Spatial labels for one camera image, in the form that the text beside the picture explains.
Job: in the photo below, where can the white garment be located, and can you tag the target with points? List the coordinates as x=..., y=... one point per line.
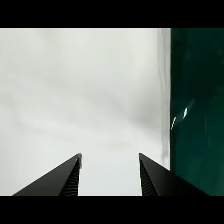
x=83, y=93

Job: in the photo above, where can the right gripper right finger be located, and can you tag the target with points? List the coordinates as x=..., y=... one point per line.
x=156, y=181

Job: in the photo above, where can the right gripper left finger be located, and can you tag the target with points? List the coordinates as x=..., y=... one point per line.
x=63, y=180

